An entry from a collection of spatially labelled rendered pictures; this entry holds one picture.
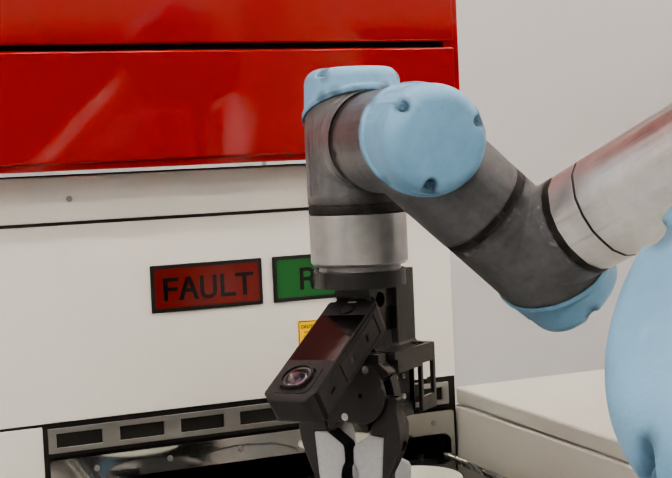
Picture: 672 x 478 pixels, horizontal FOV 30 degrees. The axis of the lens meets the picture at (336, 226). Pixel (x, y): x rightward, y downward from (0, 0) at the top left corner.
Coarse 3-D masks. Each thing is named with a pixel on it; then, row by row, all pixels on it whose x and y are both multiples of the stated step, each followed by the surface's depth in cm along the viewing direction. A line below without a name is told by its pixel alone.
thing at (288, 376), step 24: (336, 312) 95; (360, 312) 93; (312, 336) 93; (336, 336) 92; (360, 336) 92; (288, 360) 91; (312, 360) 90; (336, 360) 89; (360, 360) 91; (288, 384) 88; (312, 384) 87; (336, 384) 89; (288, 408) 88; (312, 408) 87
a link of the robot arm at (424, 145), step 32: (384, 96) 84; (416, 96) 81; (448, 96) 82; (352, 128) 86; (384, 128) 81; (416, 128) 81; (448, 128) 82; (480, 128) 83; (352, 160) 87; (384, 160) 82; (416, 160) 81; (448, 160) 82; (480, 160) 83; (384, 192) 87; (416, 192) 83; (448, 192) 84; (480, 192) 85; (448, 224) 86; (480, 224) 85
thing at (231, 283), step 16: (160, 272) 126; (176, 272) 127; (192, 272) 128; (208, 272) 128; (224, 272) 129; (240, 272) 130; (256, 272) 130; (160, 288) 126; (176, 288) 127; (192, 288) 128; (208, 288) 128; (224, 288) 129; (240, 288) 130; (256, 288) 130; (160, 304) 127; (176, 304) 127; (192, 304) 128; (208, 304) 128
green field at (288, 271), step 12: (276, 264) 131; (288, 264) 131; (300, 264) 132; (312, 264) 132; (288, 276) 132; (300, 276) 132; (312, 276) 133; (288, 288) 132; (300, 288) 132; (312, 288) 133
